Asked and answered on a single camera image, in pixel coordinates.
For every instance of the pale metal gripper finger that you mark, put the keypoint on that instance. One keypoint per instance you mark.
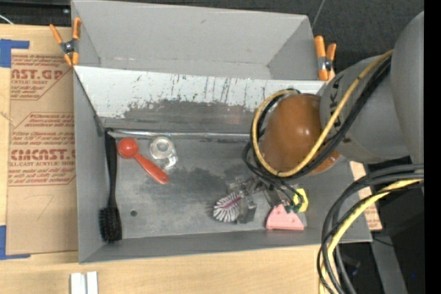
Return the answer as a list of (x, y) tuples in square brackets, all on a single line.
[(248, 211)]

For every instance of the white and pink brush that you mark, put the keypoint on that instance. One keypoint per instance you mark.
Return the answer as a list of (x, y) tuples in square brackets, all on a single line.
[(225, 209)]

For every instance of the pink wedge block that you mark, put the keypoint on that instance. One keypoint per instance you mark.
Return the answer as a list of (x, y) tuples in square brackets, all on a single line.
[(283, 221)]

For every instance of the yellow block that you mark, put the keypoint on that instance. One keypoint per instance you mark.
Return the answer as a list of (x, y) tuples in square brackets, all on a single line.
[(303, 198)]

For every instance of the clear glass cup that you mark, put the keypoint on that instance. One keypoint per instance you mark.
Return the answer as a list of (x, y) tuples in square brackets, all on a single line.
[(162, 148)]

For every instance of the red measuring spoon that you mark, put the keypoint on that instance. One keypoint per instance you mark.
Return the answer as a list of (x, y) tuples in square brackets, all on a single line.
[(128, 148)]

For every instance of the grey metal bin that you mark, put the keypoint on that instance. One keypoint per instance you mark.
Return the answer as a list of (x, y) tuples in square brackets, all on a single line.
[(179, 38)]

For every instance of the brown cardboard board red print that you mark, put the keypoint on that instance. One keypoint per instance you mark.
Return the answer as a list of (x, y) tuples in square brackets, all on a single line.
[(38, 182)]

